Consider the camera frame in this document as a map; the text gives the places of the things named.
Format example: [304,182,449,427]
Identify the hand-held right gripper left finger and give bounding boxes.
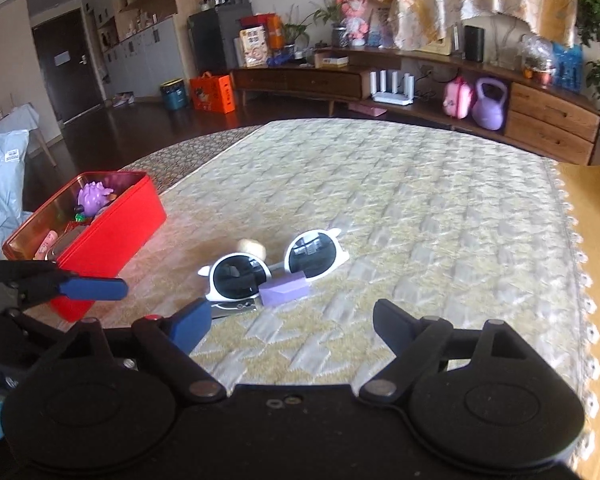
[27,298,227,404]

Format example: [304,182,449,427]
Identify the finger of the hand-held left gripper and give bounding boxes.
[0,310,74,361]
[0,260,129,311]

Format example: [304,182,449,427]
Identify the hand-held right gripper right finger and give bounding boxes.
[359,299,556,404]

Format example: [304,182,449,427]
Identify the red tin box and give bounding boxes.
[1,170,167,322]

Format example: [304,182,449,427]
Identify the purple block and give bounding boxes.
[258,270,310,307]

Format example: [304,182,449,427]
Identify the white round sunglasses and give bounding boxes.
[198,227,351,304]

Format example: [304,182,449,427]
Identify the purple spiky toy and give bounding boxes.
[76,181,115,218]

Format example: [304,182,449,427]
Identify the small beige round object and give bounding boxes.
[237,237,267,261]

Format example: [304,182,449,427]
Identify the beige quilted tablecloth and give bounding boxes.
[87,119,598,441]

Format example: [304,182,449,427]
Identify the grey plastic bag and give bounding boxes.
[0,127,36,256]

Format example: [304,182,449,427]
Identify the dark patterned cloth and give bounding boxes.
[119,125,263,196]

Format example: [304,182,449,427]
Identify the wooden chair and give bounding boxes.
[0,92,58,168]

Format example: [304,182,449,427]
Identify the teal bucket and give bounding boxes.
[160,78,188,111]

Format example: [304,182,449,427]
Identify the dark brown door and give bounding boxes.
[31,7,103,123]

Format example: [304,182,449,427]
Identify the orange gift bag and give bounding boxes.
[240,12,283,58]
[189,72,236,115]

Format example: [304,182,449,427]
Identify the grey storage cabinet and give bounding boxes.
[100,15,196,106]

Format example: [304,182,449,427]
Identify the white router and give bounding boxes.
[370,70,415,107]

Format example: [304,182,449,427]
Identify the pink toy suitcase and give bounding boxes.
[442,76,476,120]

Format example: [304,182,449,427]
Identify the purple kettlebell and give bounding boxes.
[471,77,508,131]

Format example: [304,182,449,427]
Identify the wooden tv console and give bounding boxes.
[230,46,600,167]

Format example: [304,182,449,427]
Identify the small white box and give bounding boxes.
[314,52,350,69]

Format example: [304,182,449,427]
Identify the black fridge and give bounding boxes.
[187,4,253,73]

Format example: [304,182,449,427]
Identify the printed snack bag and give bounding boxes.
[238,26,270,68]

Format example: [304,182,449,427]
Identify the cream board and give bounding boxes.
[420,35,453,56]

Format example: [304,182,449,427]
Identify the black speaker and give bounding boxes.
[462,25,485,63]

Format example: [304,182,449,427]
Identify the potted orchid plant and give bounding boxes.
[312,0,351,49]

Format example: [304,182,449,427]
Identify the plastic bag of fruit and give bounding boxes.
[520,34,556,83]

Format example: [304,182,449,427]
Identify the small potted plant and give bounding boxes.
[282,5,313,58]

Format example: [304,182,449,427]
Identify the pink doll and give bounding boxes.
[341,0,373,47]

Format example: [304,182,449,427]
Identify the blue gift bag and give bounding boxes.
[552,42,584,92]

